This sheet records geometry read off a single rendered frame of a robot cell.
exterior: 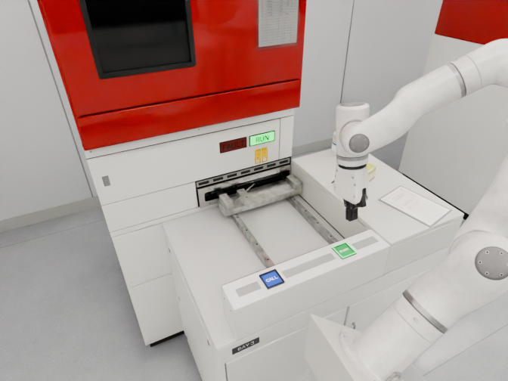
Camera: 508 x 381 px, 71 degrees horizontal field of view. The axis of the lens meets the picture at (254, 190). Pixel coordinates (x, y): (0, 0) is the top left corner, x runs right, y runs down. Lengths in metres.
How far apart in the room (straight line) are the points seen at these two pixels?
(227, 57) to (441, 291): 0.92
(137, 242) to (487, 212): 1.22
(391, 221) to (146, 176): 0.90
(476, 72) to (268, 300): 0.76
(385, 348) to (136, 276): 1.11
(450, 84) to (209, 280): 0.91
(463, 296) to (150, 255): 1.18
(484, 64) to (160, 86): 0.89
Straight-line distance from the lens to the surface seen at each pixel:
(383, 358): 0.94
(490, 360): 2.35
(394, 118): 0.90
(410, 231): 1.31
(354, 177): 0.98
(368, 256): 1.20
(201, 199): 1.51
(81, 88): 1.19
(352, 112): 0.93
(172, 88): 1.24
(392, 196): 1.46
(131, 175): 1.38
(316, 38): 3.35
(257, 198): 1.51
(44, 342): 2.39
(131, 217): 1.48
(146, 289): 1.76
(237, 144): 1.45
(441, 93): 0.97
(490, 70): 1.01
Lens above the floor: 1.76
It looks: 35 degrees down
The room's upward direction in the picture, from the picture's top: 1 degrees counter-clockwise
